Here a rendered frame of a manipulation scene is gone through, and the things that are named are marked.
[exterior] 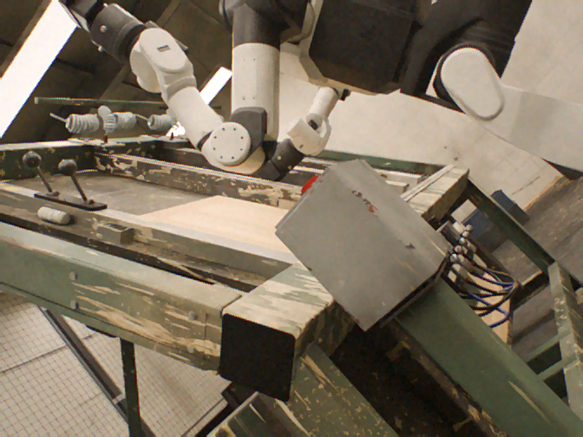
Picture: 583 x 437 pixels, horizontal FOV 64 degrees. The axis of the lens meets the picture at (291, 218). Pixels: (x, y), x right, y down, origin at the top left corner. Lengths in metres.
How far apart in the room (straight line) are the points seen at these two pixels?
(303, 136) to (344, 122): 5.23
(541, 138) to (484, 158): 5.48
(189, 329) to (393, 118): 5.98
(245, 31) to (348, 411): 0.66
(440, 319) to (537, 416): 0.15
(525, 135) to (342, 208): 0.52
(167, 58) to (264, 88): 0.20
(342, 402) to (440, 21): 0.72
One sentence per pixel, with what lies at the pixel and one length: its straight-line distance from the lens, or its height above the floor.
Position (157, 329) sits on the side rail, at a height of 0.96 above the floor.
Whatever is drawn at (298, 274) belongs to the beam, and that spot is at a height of 0.88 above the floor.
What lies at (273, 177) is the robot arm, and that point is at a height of 1.22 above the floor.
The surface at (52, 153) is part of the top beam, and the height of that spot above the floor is 1.82.
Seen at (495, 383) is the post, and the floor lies 0.62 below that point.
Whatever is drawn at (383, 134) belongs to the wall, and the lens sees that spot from 6.54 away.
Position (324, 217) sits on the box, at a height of 0.89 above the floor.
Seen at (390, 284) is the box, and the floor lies 0.78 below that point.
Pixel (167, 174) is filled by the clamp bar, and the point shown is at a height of 1.50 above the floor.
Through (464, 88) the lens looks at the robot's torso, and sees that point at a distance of 0.97.
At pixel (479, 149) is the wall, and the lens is 6.48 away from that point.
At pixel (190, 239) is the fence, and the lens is 0.99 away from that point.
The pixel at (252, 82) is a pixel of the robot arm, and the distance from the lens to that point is 0.88.
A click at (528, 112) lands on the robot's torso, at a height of 0.82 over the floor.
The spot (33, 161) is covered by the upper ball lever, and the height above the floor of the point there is 1.51.
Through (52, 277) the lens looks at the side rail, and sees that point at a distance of 0.91.
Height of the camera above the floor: 0.82
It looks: 10 degrees up
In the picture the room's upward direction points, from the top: 43 degrees counter-clockwise
